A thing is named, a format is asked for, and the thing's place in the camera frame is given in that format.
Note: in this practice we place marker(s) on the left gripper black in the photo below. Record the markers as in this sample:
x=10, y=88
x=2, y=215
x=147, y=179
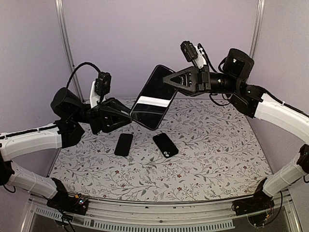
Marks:
x=107, y=120

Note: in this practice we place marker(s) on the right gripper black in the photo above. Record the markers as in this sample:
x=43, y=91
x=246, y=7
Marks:
x=196, y=80

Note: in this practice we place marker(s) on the small black phone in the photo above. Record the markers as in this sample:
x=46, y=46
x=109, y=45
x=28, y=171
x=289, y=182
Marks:
x=154, y=100

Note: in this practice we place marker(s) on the large black phone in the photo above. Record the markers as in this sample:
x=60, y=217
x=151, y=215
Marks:
x=123, y=145

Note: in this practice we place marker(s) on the black case with camera holes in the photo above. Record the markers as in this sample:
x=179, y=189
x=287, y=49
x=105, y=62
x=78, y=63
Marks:
x=165, y=145

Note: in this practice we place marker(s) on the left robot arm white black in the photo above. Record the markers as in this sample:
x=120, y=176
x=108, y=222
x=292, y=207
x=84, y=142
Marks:
x=63, y=133

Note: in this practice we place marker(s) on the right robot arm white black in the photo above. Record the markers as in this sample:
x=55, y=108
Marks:
x=252, y=101

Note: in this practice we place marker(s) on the floral patterned table mat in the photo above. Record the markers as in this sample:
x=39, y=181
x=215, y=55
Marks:
x=219, y=157

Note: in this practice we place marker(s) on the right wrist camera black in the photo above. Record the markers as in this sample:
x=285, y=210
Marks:
x=188, y=51

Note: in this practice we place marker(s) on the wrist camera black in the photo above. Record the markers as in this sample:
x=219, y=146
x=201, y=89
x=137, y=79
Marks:
x=188, y=51
x=103, y=83

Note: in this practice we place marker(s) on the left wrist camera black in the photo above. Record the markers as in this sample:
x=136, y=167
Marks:
x=103, y=83

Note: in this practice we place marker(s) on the right camera cable black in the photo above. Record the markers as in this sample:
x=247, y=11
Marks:
x=205, y=56

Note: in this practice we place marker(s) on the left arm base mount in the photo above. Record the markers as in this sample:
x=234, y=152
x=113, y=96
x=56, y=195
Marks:
x=62, y=201

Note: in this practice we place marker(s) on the right aluminium frame post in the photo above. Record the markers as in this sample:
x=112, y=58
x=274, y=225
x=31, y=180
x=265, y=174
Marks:
x=257, y=27

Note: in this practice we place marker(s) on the aluminium frame post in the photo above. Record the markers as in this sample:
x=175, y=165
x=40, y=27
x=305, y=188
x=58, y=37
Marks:
x=67, y=48
x=257, y=27

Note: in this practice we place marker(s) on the left aluminium frame post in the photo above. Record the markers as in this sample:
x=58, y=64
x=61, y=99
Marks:
x=67, y=48

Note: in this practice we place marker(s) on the front aluminium rail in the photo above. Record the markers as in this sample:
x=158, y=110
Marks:
x=124, y=216

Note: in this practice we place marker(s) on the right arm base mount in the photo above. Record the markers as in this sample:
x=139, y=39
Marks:
x=259, y=201

